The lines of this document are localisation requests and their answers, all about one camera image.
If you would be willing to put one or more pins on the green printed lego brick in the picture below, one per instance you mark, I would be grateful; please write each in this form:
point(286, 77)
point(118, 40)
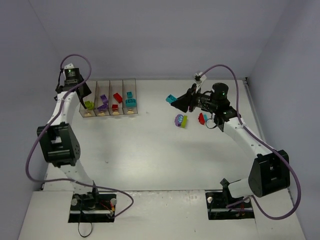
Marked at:
point(90, 105)

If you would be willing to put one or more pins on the red green teal brick stack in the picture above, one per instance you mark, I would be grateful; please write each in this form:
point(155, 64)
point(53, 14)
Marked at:
point(201, 119)

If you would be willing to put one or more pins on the teal lego brick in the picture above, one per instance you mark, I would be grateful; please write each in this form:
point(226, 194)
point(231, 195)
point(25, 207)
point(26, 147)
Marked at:
point(170, 99)

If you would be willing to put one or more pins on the teal rounded lego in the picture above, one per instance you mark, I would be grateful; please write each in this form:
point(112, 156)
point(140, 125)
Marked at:
point(130, 103)

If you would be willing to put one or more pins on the small teal square lego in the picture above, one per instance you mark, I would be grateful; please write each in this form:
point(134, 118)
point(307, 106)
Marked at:
point(129, 94)

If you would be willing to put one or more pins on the small red lego brick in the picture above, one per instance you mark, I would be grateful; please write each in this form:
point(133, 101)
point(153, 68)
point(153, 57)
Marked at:
point(114, 107)

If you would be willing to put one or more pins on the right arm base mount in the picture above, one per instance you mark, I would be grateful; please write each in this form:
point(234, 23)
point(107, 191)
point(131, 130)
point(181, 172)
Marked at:
point(222, 206)

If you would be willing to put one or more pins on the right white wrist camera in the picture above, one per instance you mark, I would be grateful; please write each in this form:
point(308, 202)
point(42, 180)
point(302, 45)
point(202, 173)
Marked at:
point(199, 78)

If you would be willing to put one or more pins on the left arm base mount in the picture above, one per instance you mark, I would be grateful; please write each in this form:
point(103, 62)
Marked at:
point(85, 209)

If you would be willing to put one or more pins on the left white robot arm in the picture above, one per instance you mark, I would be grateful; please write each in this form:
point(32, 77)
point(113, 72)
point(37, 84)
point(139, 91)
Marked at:
point(59, 143)

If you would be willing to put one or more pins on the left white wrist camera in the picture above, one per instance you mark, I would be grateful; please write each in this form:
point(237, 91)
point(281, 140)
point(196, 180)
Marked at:
point(69, 66)

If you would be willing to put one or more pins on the lime green lego brick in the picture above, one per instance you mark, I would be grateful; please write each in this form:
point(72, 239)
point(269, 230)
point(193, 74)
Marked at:
point(184, 121)

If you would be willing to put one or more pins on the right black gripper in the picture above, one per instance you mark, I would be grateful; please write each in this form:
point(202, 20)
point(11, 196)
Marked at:
point(190, 100)

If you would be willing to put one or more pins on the purple flower lego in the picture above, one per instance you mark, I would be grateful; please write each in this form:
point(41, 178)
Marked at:
point(178, 120)

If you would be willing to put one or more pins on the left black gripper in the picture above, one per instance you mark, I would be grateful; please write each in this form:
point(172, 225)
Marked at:
point(83, 89)

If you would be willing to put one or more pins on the red curved lego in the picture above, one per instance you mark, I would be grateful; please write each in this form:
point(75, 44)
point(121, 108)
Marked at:
point(118, 97)

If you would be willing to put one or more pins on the purple printed lego brick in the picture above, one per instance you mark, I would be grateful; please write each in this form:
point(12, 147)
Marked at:
point(103, 108)

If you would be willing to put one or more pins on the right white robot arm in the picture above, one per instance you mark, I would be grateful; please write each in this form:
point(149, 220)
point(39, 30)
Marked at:
point(269, 172)

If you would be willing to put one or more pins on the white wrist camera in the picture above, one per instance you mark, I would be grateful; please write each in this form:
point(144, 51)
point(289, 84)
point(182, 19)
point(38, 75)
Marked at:
point(199, 78)
point(69, 66)

